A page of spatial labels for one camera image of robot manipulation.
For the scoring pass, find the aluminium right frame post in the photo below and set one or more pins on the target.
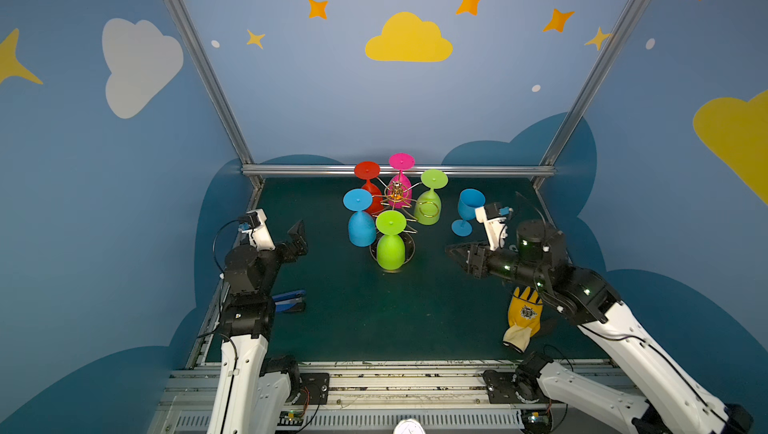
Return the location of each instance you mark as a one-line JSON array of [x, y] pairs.
[[622, 30]]

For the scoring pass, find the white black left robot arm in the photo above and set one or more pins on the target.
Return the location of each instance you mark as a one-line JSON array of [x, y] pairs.
[[253, 389]]

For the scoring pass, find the magenta wine glass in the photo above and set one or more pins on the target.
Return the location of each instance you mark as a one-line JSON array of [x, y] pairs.
[[399, 189]]

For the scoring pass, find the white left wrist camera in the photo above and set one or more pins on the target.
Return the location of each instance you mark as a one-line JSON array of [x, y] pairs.
[[253, 226]]

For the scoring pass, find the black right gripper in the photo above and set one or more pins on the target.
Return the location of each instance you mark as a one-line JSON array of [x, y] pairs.
[[475, 259]]

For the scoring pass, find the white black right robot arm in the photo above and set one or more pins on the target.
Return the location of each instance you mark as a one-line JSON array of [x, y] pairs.
[[669, 399]]

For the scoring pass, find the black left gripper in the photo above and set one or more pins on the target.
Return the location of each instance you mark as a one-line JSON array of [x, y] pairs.
[[288, 248]]

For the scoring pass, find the green wine glass front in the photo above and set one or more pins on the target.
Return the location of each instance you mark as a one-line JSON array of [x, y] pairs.
[[390, 249]]

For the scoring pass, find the aluminium frame post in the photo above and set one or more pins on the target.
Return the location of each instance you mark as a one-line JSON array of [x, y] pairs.
[[622, 30], [196, 50]]

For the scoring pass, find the gold wire wine glass rack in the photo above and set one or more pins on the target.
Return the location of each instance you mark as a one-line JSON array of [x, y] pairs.
[[408, 212]]

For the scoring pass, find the red wine glass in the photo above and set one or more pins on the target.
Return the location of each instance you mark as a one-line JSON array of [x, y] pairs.
[[368, 171]]

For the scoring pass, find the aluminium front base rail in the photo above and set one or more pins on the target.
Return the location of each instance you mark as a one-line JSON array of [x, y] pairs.
[[373, 396]]

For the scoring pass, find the blue wine glass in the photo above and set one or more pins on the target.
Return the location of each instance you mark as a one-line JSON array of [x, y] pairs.
[[361, 226], [469, 200]]

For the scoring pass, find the green wine glass back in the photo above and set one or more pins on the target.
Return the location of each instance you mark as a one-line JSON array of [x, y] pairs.
[[429, 205]]

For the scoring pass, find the aluminium left frame post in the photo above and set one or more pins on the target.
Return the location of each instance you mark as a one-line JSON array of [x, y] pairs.
[[196, 50]]

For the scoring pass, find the yellow work glove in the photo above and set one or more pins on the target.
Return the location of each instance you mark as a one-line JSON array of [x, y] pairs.
[[524, 318]]

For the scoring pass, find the green wine glass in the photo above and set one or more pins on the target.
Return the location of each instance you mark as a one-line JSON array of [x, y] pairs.
[[390, 249], [429, 205]]

